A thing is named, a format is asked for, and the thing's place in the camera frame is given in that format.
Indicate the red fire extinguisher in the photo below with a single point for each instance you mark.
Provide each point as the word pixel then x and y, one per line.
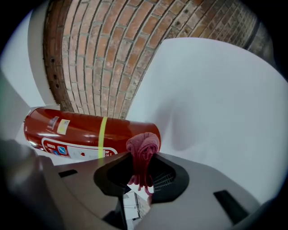
pixel 83 132

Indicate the pink cloth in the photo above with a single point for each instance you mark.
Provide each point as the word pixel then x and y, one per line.
pixel 144 146

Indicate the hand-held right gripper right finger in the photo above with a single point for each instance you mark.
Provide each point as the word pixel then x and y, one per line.
pixel 198 202

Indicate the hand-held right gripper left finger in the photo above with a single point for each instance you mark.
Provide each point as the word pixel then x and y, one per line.
pixel 78 184

